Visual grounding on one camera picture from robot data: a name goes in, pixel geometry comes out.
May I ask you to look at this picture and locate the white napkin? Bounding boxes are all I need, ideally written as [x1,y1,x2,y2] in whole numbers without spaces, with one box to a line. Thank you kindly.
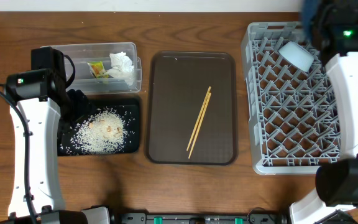
[106,52,134,86]

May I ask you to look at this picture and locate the yellow orange snack wrapper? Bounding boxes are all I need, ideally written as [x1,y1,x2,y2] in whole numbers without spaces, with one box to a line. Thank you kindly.
[88,62,109,78]

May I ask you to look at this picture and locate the clear plastic waste bin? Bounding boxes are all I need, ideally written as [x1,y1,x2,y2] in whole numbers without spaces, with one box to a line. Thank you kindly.
[53,42,142,95]

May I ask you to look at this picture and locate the leftover rice pile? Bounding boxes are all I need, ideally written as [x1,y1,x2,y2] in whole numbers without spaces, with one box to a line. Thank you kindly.
[61,107,136,155]

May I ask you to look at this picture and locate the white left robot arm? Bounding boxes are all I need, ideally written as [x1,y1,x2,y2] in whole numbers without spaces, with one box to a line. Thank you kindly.
[2,68,73,223]

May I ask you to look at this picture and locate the black rail at table edge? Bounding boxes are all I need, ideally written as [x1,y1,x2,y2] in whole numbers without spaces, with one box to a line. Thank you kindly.
[111,212,291,224]

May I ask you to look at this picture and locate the dark blue plate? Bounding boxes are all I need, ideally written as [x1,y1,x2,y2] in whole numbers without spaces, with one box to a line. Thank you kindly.
[301,0,321,38]

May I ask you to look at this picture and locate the brown serving tray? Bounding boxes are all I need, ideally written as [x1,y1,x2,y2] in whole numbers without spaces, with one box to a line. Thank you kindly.
[145,52,238,166]

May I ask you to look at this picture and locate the wooden chopstick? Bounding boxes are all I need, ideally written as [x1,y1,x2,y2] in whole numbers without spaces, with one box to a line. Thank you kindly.
[187,92,212,159]
[186,86,211,158]

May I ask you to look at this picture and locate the grey dishwasher rack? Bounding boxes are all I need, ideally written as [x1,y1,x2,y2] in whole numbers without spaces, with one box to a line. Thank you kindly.
[241,22,341,175]

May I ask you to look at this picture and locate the light blue bowl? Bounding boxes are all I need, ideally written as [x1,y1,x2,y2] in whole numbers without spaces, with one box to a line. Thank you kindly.
[278,41,314,72]

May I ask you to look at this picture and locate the black food waste tray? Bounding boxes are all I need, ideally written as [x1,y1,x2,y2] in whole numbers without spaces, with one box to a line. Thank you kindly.
[57,97,142,157]

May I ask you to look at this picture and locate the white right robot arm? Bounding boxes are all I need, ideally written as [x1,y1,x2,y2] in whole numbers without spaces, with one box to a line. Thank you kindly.
[288,0,358,223]

